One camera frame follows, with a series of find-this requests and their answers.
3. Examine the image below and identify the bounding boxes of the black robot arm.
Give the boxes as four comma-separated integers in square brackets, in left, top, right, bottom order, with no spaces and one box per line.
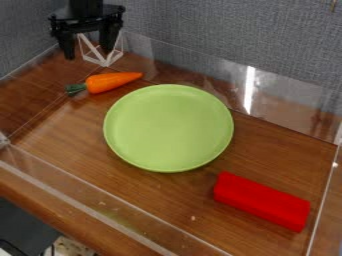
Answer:
[48,0,126,60]

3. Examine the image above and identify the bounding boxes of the clear acrylic enclosure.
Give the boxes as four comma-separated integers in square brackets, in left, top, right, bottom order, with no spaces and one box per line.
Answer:
[0,32,342,256]

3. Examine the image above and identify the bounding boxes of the clear acrylic corner bracket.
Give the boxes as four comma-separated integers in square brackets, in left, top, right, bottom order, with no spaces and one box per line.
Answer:
[78,33,125,67]

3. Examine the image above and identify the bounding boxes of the red rectangular block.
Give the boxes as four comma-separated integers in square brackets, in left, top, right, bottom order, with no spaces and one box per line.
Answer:
[214,172,310,232]

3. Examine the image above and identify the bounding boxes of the orange toy carrot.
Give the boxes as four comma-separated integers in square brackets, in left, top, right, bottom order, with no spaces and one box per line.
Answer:
[66,72,143,95]

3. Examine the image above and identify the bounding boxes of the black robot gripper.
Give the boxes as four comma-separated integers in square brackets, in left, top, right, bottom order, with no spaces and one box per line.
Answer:
[48,4,126,60]

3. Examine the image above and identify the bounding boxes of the light green round plate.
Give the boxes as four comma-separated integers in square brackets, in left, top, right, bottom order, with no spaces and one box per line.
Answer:
[103,84,234,173]

